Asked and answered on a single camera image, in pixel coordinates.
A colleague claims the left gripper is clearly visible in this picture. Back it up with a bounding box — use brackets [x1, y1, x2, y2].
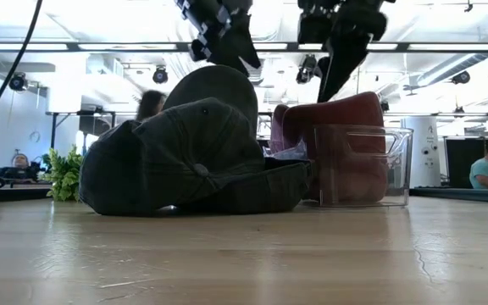
[175, 0, 263, 77]

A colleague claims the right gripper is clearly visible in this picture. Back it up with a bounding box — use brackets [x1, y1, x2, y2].
[297, 0, 396, 103]

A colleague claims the dark grey baseball cap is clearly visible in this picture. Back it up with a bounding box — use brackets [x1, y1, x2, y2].
[161, 64, 260, 141]
[78, 97, 313, 217]

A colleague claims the maroon baseball cap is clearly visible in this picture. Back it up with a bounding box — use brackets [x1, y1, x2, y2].
[268, 91, 390, 203]

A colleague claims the black ceiling spot lamp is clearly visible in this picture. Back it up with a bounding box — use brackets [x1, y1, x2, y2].
[152, 66, 169, 85]
[296, 53, 318, 85]
[8, 72, 29, 92]
[451, 70, 472, 85]

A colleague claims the white cylindrical column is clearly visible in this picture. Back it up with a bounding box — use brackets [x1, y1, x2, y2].
[403, 116, 442, 190]

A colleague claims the black overhead crossbar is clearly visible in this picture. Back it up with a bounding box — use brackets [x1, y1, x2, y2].
[0, 41, 488, 54]

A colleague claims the black monitor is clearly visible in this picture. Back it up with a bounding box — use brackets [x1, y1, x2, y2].
[445, 136, 487, 190]

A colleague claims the green plant in white pot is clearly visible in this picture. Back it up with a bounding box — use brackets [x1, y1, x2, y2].
[42, 146, 85, 202]

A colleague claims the black background workbench frame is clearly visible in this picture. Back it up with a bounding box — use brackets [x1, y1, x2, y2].
[44, 110, 139, 150]

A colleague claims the black hanging cable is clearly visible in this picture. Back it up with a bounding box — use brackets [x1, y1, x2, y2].
[0, 0, 44, 136]

